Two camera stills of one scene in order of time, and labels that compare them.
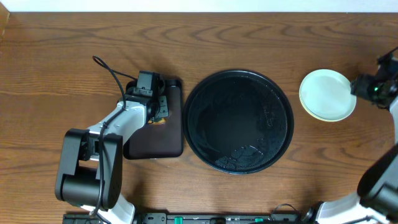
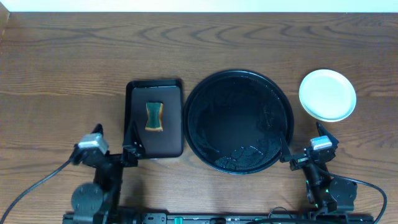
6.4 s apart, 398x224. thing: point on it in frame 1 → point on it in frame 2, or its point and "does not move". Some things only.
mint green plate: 326,95 does not move
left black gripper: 163,107 → 114,158
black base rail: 163,218 does not move
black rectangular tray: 164,140 does not move
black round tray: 238,121 does not move
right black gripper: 362,82 → 286,156
